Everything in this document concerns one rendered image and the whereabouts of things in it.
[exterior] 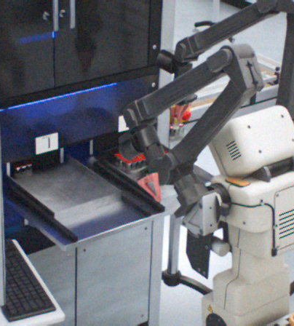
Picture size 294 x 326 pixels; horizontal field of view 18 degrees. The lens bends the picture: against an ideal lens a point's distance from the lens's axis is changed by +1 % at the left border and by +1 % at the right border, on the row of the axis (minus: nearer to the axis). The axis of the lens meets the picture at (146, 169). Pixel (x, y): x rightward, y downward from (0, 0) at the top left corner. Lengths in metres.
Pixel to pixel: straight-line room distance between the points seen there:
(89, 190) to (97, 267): 0.49
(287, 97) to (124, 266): 1.18
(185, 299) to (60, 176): 1.15
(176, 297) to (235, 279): 1.50
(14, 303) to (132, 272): 1.06
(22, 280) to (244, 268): 0.66
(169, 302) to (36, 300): 1.51
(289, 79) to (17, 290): 1.00
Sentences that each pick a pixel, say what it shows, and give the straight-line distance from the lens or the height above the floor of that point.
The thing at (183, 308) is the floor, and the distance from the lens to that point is 4.09.
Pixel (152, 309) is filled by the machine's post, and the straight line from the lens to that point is 3.84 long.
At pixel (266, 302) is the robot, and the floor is 0.82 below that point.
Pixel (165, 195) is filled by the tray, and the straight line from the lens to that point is 3.12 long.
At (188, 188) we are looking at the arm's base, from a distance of 2.44.
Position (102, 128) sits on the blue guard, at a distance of 3.26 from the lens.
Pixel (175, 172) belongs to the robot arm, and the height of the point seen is 1.25.
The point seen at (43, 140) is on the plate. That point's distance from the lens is 3.13.
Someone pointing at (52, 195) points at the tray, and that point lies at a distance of 3.11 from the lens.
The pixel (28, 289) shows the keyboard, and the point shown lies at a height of 0.83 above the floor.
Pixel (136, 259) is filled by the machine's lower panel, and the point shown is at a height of 0.41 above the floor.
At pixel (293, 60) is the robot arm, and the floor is 1.46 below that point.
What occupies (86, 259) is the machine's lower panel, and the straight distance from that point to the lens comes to 3.48.
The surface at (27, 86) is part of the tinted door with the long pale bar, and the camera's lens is 3.04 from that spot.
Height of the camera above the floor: 2.38
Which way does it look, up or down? 27 degrees down
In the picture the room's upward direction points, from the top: 2 degrees clockwise
